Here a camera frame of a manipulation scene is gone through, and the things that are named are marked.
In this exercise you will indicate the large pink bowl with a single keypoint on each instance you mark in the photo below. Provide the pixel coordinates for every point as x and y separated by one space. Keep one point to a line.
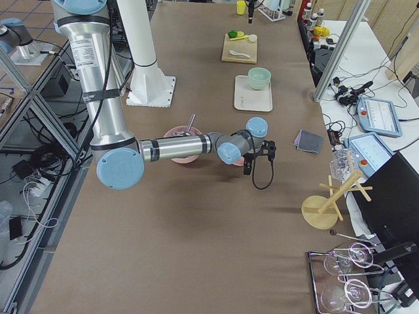
181 150

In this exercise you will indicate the wooden cutting board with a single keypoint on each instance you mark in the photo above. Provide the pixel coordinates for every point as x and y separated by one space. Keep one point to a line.
243 46

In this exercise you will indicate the green lime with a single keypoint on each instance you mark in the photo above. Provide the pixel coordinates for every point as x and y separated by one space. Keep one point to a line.
232 34

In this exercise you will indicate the cream serving tray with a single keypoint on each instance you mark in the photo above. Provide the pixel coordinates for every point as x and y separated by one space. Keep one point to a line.
248 99

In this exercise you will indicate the wine glass upper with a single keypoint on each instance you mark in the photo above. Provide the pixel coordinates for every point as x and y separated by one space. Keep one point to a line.
341 261

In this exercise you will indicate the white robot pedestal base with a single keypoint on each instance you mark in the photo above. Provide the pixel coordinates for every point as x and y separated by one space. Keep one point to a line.
149 86

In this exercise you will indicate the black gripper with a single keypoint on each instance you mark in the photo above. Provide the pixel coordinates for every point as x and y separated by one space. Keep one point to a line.
247 167

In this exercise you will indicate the white ceramic spoon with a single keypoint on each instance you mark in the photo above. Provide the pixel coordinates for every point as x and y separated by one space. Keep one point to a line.
235 53

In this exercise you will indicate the yellow plastic spoon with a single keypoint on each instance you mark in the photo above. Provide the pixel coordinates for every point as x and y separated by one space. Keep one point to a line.
251 38

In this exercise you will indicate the wine glass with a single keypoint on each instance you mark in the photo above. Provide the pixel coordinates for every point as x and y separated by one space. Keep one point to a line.
341 261
349 297

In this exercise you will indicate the wooden mug tree stand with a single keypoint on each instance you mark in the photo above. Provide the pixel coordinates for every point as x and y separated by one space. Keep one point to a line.
323 213

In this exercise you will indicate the blue teach pendant tablet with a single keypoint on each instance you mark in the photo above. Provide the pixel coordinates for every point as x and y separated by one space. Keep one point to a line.
378 115

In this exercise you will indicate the aluminium frame post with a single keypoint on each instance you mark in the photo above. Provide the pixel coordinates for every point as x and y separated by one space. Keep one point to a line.
344 40

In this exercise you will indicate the metal utensil in bowl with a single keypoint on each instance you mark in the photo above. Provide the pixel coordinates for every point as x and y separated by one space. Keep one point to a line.
190 124

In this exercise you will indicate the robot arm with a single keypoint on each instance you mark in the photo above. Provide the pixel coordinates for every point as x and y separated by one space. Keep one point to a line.
120 157
17 41

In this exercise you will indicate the small pink bowl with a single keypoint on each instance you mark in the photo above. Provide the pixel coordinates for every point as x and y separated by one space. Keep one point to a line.
240 162

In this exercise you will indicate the green bowl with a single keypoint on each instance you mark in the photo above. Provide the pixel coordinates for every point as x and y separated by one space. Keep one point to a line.
259 78

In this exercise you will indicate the yellow plastic cup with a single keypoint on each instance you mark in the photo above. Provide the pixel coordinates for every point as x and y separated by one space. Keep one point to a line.
241 7

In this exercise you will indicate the wine glass lower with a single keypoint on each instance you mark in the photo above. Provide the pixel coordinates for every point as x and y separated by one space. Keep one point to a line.
349 297

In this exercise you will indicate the grey folded cloth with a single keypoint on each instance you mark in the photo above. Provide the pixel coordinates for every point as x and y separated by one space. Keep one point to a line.
308 142

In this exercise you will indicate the black monitor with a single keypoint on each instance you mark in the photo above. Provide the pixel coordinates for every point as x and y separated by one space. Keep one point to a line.
392 213

